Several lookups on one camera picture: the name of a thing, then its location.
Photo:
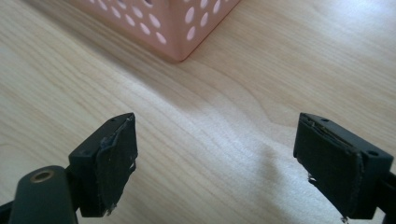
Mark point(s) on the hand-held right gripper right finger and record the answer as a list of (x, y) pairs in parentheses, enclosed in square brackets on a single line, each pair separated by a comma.
[(336, 168)]

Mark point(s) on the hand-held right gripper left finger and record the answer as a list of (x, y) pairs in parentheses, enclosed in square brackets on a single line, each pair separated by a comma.
[(106, 168)]

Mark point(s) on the pink perforated plastic basket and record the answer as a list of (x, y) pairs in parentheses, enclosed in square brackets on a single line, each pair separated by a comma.
[(168, 28)]

